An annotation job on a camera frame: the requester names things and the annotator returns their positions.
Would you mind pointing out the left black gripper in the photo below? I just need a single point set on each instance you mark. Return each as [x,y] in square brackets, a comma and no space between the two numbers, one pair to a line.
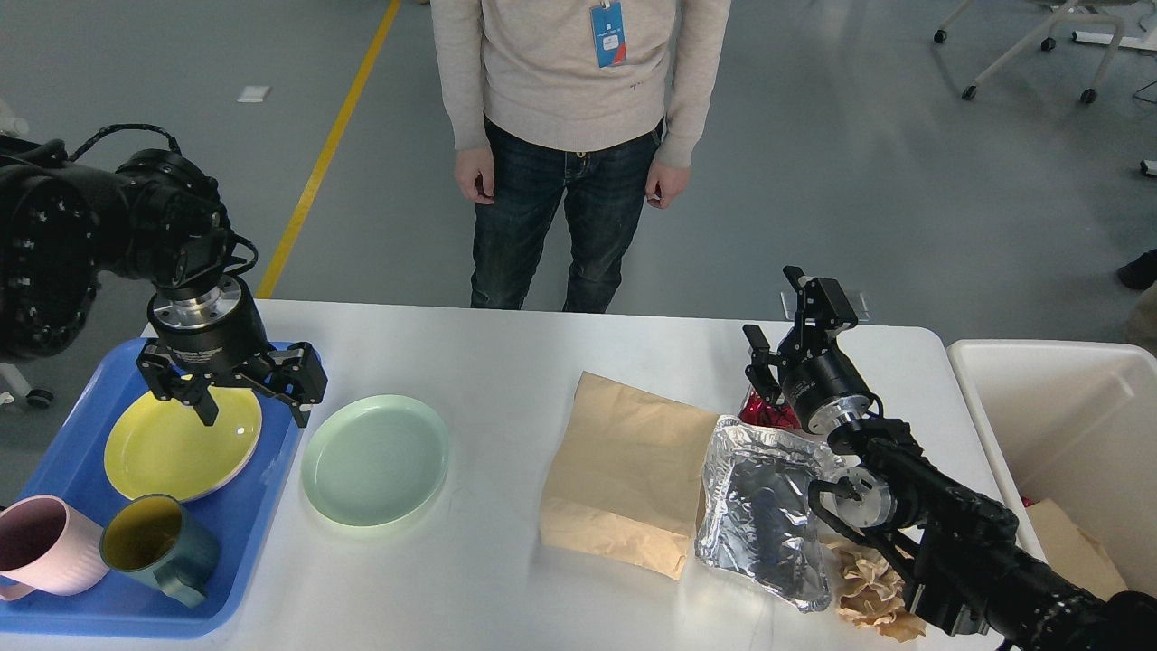
[218,339]

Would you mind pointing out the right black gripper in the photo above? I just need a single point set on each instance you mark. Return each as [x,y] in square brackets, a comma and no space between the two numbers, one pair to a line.
[823,388]

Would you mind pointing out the light green plate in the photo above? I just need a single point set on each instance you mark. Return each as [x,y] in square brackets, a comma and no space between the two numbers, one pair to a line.
[376,461]

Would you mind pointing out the dark teal mug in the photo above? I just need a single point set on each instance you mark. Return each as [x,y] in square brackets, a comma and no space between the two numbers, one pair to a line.
[157,542]

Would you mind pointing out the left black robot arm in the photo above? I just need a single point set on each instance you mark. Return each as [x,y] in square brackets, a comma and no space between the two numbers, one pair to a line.
[160,219]

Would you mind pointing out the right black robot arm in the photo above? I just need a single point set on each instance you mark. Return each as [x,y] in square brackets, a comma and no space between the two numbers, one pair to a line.
[954,548]

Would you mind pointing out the yellow plate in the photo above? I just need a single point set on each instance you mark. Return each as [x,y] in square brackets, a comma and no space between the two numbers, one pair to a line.
[164,448]

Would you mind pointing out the silver foil bag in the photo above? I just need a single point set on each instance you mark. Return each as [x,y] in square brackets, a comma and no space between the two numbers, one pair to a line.
[757,521]

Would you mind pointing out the blue plastic tray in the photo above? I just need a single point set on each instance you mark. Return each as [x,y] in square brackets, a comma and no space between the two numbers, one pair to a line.
[239,515]

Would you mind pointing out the brown paper bag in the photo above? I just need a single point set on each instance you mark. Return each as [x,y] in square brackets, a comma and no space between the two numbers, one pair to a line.
[625,483]

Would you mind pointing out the pink mug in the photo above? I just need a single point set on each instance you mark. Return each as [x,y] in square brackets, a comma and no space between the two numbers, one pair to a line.
[48,545]

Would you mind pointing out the crumpled brown paper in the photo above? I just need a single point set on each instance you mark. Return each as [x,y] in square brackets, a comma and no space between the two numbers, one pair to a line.
[870,594]

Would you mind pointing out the white plastic bin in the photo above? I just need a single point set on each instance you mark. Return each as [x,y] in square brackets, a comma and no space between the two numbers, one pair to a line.
[1075,423]

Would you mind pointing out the person in beige sweater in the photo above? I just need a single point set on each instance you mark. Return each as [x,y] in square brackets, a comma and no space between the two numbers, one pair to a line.
[539,129]

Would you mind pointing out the person in white shorts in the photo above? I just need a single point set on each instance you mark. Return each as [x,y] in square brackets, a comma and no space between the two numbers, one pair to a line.
[1139,274]

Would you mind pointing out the blue id badge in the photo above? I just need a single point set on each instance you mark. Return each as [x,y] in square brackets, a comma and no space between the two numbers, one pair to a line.
[608,34]

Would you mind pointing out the white office chair right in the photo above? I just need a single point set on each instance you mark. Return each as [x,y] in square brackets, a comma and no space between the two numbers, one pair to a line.
[1044,37]

